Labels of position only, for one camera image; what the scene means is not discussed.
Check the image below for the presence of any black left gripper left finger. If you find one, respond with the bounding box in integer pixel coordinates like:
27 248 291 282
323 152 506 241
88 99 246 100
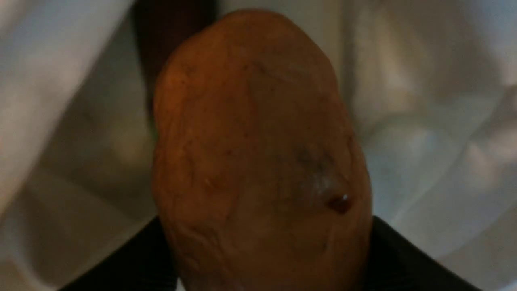
61 218 179 291

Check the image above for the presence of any brown potato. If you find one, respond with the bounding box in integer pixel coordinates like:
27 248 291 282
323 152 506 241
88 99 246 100
153 9 372 291

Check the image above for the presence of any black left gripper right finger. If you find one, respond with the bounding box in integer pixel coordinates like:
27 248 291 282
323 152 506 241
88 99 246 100
364 217 479 291

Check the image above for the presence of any white cloth bag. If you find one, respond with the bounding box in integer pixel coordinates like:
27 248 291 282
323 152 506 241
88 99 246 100
1 0 516 291

